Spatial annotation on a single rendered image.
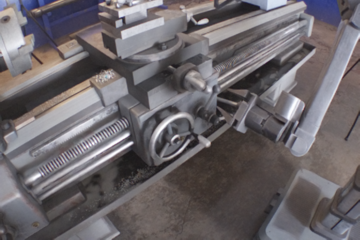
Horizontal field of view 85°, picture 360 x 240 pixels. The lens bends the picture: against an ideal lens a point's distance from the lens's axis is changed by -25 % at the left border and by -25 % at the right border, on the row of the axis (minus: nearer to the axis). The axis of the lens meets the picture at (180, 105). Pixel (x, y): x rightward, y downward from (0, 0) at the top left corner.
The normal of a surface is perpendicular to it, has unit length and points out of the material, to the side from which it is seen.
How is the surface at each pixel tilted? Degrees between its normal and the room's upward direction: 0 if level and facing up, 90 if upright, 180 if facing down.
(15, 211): 90
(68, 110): 36
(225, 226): 0
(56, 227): 0
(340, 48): 56
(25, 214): 90
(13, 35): 67
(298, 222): 0
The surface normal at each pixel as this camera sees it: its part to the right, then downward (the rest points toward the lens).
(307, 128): -0.32, 0.07
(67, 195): -0.04, -0.77
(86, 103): 0.36, -0.37
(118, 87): 0.67, 0.45
